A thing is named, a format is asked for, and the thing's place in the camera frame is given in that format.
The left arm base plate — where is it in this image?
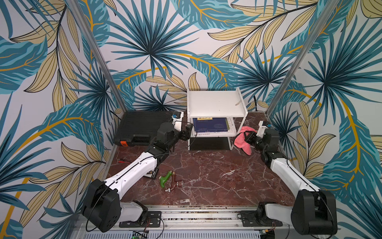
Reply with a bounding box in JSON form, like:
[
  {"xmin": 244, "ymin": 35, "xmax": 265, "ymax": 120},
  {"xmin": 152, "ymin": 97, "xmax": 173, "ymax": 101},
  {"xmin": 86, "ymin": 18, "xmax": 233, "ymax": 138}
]
[{"xmin": 118, "ymin": 211, "xmax": 163, "ymax": 228}]

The dark blue book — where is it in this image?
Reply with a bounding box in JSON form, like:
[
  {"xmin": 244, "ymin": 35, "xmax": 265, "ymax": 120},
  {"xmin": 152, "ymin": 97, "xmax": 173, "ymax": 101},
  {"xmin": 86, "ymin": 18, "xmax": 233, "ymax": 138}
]
[{"xmin": 193, "ymin": 118, "xmax": 229, "ymax": 133}]

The green handled tool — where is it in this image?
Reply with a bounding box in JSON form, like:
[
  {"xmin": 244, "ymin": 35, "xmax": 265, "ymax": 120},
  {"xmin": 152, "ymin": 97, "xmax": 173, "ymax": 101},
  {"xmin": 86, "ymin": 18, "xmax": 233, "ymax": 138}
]
[{"xmin": 159, "ymin": 171, "xmax": 173, "ymax": 188}]

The pink cleaning cloth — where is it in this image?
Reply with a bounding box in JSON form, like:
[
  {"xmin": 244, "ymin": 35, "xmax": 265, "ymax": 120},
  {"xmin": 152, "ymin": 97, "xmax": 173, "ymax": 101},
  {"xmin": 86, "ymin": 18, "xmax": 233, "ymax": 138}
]
[{"xmin": 234, "ymin": 126, "xmax": 257, "ymax": 156}]

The white two-tier bookshelf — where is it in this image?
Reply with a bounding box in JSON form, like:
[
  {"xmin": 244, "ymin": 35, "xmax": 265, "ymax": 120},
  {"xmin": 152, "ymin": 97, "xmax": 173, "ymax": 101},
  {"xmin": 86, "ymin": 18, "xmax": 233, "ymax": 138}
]
[{"xmin": 187, "ymin": 88, "xmax": 248, "ymax": 151}]

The black plastic tool case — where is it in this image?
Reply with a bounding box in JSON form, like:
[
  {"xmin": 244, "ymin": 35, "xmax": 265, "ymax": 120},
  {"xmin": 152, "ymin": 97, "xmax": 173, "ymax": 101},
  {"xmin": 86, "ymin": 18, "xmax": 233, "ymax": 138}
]
[{"xmin": 113, "ymin": 111, "xmax": 176, "ymax": 147}]

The red copper pipe fitting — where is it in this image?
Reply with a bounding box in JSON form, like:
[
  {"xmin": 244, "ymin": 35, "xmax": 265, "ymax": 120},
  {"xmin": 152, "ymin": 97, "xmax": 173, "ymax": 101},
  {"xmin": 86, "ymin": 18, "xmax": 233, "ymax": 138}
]
[{"xmin": 165, "ymin": 174, "xmax": 184, "ymax": 193}]

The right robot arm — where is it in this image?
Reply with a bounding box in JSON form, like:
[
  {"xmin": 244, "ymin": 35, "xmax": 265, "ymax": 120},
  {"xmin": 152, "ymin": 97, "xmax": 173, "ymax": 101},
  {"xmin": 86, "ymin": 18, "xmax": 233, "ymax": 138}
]
[{"xmin": 244, "ymin": 128, "xmax": 338, "ymax": 239}]

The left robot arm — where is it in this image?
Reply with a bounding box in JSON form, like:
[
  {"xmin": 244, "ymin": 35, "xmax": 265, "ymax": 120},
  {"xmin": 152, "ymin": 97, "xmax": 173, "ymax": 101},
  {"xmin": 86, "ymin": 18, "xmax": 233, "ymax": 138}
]
[{"xmin": 81, "ymin": 121, "xmax": 194, "ymax": 233}]

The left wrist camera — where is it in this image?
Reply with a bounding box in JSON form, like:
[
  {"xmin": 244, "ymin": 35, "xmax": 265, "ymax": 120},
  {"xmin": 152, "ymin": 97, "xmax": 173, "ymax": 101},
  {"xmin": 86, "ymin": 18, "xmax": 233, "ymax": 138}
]
[{"xmin": 172, "ymin": 111, "xmax": 184, "ymax": 131}]

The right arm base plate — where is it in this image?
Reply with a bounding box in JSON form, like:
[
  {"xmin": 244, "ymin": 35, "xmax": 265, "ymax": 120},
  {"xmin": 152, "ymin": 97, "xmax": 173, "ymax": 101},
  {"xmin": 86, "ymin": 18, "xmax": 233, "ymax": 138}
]
[{"xmin": 237, "ymin": 211, "xmax": 283, "ymax": 228}]

